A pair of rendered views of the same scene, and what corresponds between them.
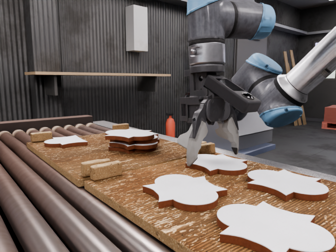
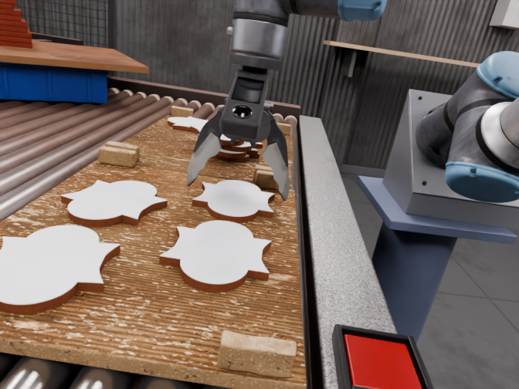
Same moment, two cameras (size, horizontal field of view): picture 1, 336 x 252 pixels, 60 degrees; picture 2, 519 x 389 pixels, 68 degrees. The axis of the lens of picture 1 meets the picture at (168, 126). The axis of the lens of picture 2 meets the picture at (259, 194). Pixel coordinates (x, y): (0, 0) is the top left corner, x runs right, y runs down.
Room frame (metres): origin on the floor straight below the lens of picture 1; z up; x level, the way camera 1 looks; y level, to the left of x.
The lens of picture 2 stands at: (0.21, -0.47, 1.18)
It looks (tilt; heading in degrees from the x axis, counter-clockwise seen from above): 22 degrees down; 40
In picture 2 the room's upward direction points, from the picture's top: 9 degrees clockwise
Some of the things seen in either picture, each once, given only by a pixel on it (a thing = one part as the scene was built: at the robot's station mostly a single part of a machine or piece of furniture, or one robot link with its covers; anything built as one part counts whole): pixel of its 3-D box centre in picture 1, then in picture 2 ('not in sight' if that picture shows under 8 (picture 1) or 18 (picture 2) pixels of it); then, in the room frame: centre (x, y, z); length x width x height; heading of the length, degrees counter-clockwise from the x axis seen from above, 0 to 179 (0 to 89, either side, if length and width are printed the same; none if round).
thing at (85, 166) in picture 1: (96, 167); (122, 150); (0.55, 0.14, 0.95); 0.06 x 0.02 x 0.03; 128
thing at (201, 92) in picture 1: (205, 95); (249, 100); (0.63, -0.08, 1.08); 0.09 x 0.08 x 0.12; 39
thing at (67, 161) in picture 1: (112, 149); (215, 147); (0.78, 0.15, 0.93); 0.41 x 0.35 x 0.02; 38
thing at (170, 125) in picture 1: (170, 132); not in sight; (4.50, -0.04, 0.30); 0.27 x 0.26 x 0.61; 44
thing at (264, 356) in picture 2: not in sight; (256, 354); (0.39, -0.34, 0.95); 0.06 x 0.02 x 0.03; 129
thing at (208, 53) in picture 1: (205, 56); (255, 41); (0.62, -0.08, 1.17); 0.08 x 0.08 x 0.05
